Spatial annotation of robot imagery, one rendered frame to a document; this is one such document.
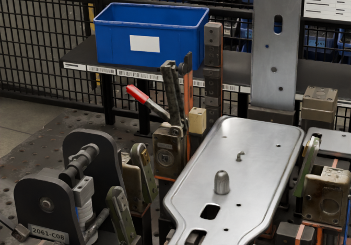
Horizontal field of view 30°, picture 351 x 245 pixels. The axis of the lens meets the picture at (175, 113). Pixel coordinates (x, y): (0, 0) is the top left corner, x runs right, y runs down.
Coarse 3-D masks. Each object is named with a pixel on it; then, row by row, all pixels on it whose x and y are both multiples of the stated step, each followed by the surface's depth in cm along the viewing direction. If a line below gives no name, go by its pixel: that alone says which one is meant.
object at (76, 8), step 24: (48, 0) 340; (0, 24) 363; (24, 24) 355; (72, 24) 341; (0, 48) 372; (24, 48) 364; (48, 48) 357; (72, 48) 349; (72, 72) 356; (72, 96) 364
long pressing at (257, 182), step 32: (224, 128) 160; (256, 128) 160; (288, 128) 159; (192, 160) 147; (224, 160) 147; (256, 160) 146; (288, 160) 146; (192, 192) 136; (256, 192) 136; (192, 224) 127; (224, 224) 126; (256, 224) 126
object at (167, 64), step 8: (168, 64) 142; (184, 64) 141; (160, 72) 143; (168, 72) 141; (176, 72) 142; (184, 72) 141; (168, 80) 142; (176, 80) 145; (168, 88) 143; (176, 88) 146; (168, 96) 144; (176, 96) 144; (168, 104) 145; (176, 104) 144; (176, 112) 145; (184, 112) 148; (176, 120) 146; (184, 120) 149; (184, 128) 150
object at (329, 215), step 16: (320, 176) 132; (336, 176) 132; (304, 192) 135; (320, 192) 133; (336, 192) 132; (304, 208) 136; (320, 208) 135; (336, 208) 134; (304, 224) 138; (320, 224) 137; (336, 224) 135; (320, 240) 139; (336, 240) 140
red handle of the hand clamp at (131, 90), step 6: (126, 90) 148; (132, 90) 148; (138, 90) 148; (132, 96) 149; (138, 96) 148; (144, 96) 148; (144, 102) 148; (150, 102) 148; (150, 108) 148; (156, 108) 148; (162, 114) 148; (168, 114) 148; (168, 120) 148
